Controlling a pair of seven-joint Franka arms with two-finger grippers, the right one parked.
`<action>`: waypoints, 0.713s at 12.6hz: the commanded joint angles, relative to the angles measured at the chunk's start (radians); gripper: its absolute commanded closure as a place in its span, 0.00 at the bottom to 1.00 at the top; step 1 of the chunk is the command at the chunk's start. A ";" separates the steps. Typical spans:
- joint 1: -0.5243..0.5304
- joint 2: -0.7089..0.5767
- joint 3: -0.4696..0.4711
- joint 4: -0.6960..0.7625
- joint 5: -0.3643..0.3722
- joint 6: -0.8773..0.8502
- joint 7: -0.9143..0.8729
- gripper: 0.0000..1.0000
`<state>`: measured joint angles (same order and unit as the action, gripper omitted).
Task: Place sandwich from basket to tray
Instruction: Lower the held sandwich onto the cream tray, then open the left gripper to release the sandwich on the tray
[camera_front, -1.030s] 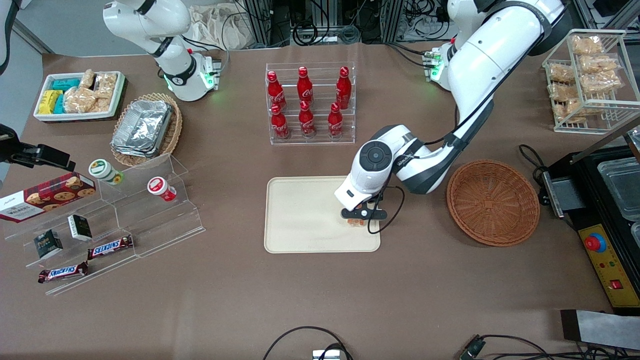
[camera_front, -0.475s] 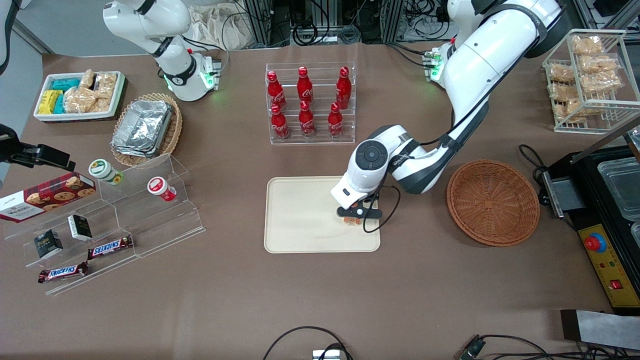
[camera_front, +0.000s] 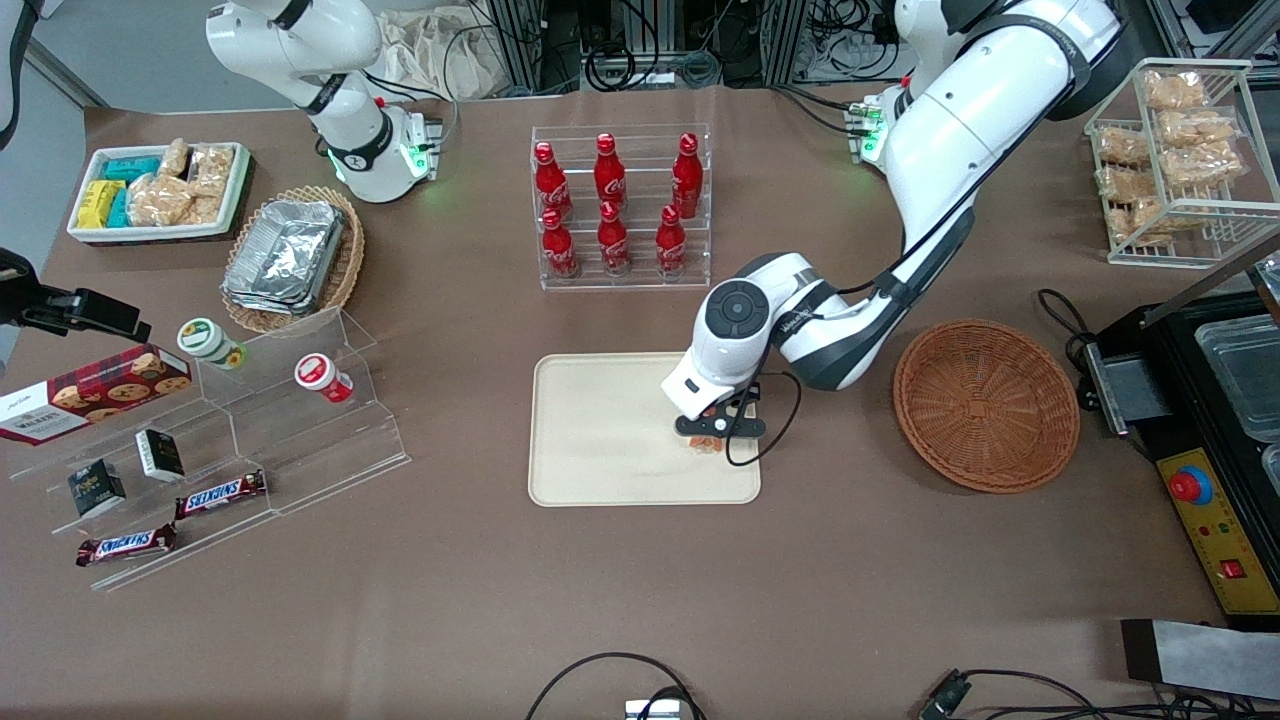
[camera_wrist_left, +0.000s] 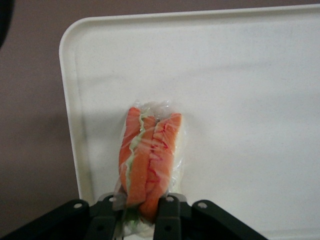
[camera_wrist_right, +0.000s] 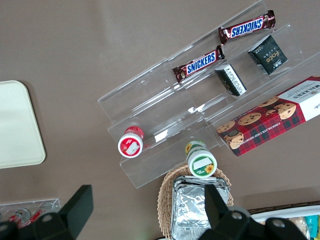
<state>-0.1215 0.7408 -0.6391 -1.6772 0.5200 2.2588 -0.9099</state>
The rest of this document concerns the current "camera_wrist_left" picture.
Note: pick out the beige plastic serving tray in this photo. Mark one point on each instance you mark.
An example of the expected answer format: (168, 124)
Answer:
(225, 100)

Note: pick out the plastic-wrapped triangle sandwich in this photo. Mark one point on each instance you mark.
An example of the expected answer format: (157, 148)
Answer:
(147, 155)

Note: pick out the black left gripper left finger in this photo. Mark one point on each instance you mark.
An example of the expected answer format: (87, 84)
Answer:
(75, 220)

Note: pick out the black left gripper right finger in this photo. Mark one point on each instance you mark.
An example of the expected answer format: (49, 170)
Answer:
(200, 220)

